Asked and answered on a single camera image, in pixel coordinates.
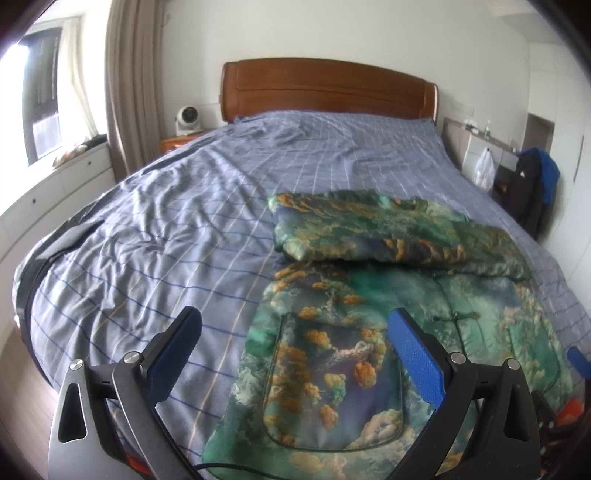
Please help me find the wooden nightstand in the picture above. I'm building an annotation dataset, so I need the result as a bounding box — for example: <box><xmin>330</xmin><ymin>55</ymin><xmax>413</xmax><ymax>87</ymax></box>
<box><xmin>160</xmin><ymin>129</ymin><xmax>208</xmax><ymax>155</ymax></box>

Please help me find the black hanging jacket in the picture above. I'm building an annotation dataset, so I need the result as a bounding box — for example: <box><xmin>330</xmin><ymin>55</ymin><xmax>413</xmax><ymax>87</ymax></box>
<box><xmin>501</xmin><ymin>152</ymin><xmax>550</xmax><ymax>238</ymax></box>

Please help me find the white wardrobe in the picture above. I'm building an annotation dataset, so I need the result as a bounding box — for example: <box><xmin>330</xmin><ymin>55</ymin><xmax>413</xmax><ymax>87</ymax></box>
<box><xmin>549</xmin><ymin>41</ymin><xmax>591</xmax><ymax>282</ymax></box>

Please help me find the beige curtain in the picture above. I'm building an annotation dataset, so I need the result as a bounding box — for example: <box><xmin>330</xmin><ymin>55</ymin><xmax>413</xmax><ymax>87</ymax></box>
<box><xmin>105</xmin><ymin>0</ymin><xmax>162</xmax><ymax>183</ymax></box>

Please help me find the blue checked quilt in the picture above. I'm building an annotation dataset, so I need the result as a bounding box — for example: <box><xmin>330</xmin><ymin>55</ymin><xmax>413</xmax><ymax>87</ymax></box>
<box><xmin>14</xmin><ymin>111</ymin><xmax>591</xmax><ymax>462</ymax></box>

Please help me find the wooden bed headboard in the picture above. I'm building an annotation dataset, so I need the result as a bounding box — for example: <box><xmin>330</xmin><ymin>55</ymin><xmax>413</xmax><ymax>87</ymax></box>
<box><xmin>221</xmin><ymin>59</ymin><xmax>439</xmax><ymax>124</ymax></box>

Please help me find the black cable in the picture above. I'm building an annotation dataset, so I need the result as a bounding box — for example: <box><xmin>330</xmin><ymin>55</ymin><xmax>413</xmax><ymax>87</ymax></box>
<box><xmin>191</xmin><ymin>462</ymin><xmax>264</xmax><ymax>478</ymax></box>

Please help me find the white drawer cabinet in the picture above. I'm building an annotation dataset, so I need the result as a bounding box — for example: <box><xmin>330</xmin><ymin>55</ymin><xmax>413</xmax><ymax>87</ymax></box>
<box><xmin>0</xmin><ymin>141</ymin><xmax>116</xmax><ymax>264</ymax></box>

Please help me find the window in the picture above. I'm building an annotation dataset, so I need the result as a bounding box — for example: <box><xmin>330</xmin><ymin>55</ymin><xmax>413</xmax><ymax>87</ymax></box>
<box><xmin>21</xmin><ymin>25</ymin><xmax>65</xmax><ymax>167</ymax></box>

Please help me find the grey and white dresser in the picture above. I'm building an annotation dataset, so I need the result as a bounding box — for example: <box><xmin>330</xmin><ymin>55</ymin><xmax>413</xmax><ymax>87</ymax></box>
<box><xmin>442</xmin><ymin>117</ymin><xmax>522</xmax><ymax>185</ymax></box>

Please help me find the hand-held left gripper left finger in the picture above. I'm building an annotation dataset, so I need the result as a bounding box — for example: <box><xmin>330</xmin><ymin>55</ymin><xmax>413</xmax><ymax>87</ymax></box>
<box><xmin>48</xmin><ymin>306</ymin><xmax>204</xmax><ymax>480</ymax></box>

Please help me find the white plastic bag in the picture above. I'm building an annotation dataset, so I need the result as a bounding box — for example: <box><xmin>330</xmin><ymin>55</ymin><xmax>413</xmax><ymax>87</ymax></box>
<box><xmin>475</xmin><ymin>147</ymin><xmax>496</xmax><ymax>190</ymax></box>

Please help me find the blue hanging garment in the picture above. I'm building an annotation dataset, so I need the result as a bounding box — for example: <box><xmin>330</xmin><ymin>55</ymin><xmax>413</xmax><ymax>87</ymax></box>
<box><xmin>519</xmin><ymin>148</ymin><xmax>561</xmax><ymax>206</ymax></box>

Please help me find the green floral padded jacket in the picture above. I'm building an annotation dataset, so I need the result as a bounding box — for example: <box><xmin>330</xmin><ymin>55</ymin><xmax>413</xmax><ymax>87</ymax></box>
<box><xmin>203</xmin><ymin>189</ymin><xmax>575</xmax><ymax>480</ymax></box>

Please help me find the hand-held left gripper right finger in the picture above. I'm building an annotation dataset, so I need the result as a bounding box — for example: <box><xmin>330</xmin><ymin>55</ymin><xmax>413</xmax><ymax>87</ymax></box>
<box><xmin>387</xmin><ymin>307</ymin><xmax>541</xmax><ymax>480</ymax></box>

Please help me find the small white round fan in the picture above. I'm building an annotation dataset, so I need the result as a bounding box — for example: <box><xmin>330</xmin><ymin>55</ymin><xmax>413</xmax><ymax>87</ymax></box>
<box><xmin>174</xmin><ymin>105</ymin><xmax>200</xmax><ymax>136</ymax></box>

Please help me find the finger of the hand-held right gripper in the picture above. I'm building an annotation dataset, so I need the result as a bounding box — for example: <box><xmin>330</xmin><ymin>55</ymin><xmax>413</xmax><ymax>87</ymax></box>
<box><xmin>567</xmin><ymin>346</ymin><xmax>591</xmax><ymax>377</ymax></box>

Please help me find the orange knit clothing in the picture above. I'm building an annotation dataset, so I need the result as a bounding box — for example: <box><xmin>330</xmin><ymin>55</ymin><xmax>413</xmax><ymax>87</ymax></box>
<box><xmin>556</xmin><ymin>399</ymin><xmax>585</xmax><ymax>425</ymax></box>

